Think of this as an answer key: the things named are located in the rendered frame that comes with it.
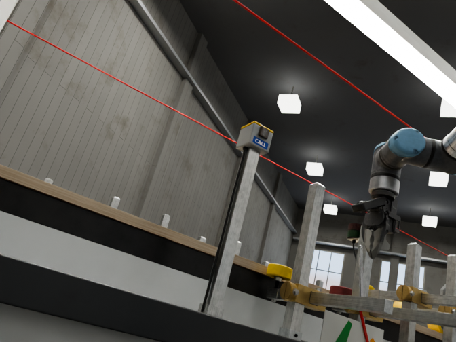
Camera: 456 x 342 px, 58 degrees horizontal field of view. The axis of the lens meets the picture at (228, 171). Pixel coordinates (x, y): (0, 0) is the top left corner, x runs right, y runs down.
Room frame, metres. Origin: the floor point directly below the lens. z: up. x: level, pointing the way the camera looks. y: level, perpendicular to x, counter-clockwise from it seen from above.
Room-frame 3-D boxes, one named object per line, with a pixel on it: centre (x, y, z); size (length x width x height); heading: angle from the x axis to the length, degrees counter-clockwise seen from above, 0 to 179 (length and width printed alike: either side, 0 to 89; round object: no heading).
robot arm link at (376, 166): (1.19, -0.50, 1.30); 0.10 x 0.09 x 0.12; 176
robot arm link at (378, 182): (1.20, -0.50, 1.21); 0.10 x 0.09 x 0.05; 28
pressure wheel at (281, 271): (1.32, -0.24, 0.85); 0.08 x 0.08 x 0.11
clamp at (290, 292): (1.18, -0.30, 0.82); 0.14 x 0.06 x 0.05; 118
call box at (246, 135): (1.05, -0.05, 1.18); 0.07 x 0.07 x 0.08; 28
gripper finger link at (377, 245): (1.18, -0.51, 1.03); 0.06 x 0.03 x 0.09; 118
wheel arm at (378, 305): (1.14, -0.34, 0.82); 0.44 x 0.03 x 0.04; 28
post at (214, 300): (1.04, -0.05, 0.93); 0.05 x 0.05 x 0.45; 28
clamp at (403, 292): (1.41, -0.74, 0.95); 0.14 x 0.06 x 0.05; 118
